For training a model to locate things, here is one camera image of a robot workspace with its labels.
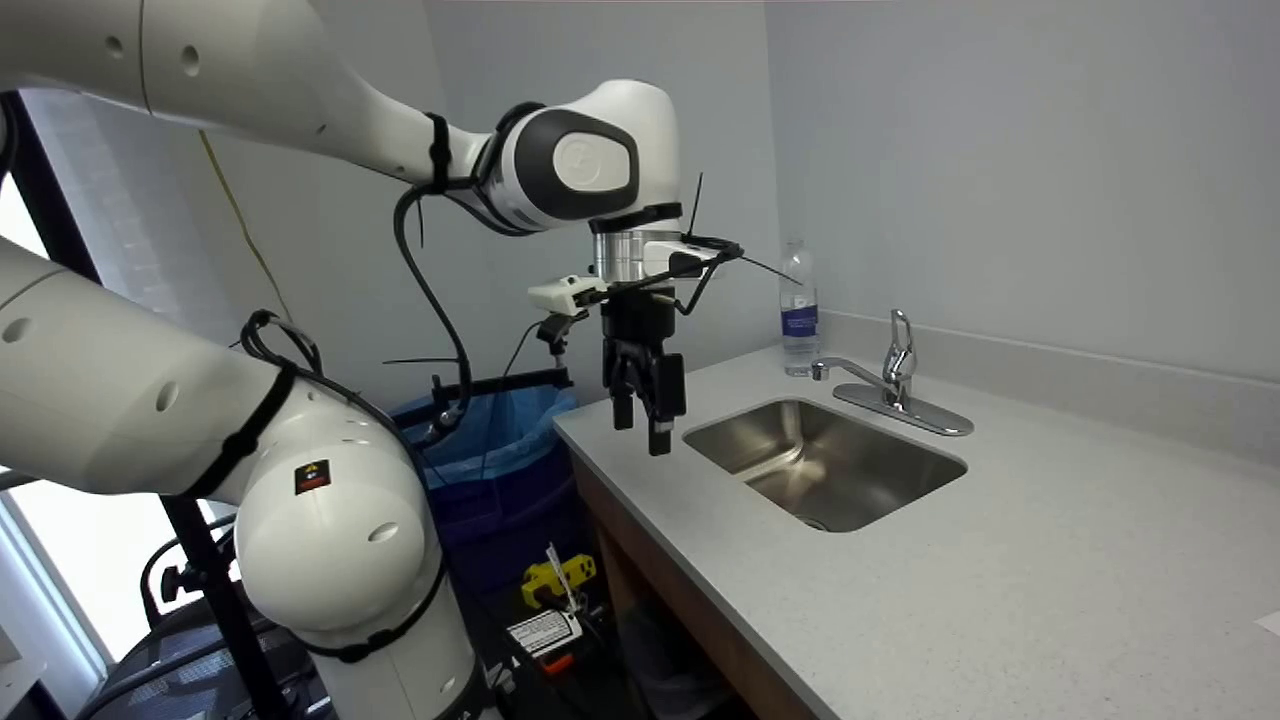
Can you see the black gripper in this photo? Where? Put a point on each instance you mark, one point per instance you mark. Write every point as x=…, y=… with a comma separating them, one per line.
x=641, y=340

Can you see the chrome sink faucet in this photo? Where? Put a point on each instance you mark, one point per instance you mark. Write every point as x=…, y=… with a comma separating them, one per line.
x=852, y=372

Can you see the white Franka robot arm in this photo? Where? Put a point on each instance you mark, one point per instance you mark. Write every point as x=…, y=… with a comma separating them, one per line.
x=123, y=386

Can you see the black horizontal clamp bar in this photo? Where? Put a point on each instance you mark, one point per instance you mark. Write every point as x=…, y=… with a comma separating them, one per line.
x=507, y=386

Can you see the blue-lined trash bin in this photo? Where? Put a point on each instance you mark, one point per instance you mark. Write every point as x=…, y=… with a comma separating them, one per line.
x=493, y=466

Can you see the yellow tool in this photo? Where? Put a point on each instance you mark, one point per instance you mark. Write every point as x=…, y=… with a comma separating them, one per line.
x=561, y=578

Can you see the clear plastic water bottle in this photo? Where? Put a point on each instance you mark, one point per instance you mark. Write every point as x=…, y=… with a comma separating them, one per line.
x=798, y=323

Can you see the stainless steel sink basin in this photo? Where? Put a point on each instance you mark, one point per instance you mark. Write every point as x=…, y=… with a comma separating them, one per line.
x=827, y=466

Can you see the white and red device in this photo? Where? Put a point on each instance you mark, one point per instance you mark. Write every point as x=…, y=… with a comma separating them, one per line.
x=545, y=634

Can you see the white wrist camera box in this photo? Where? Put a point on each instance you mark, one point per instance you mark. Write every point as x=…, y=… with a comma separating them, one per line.
x=566, y=293

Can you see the chrome faucet base plate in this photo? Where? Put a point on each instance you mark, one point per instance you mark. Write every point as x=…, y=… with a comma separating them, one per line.
x=920, y=417

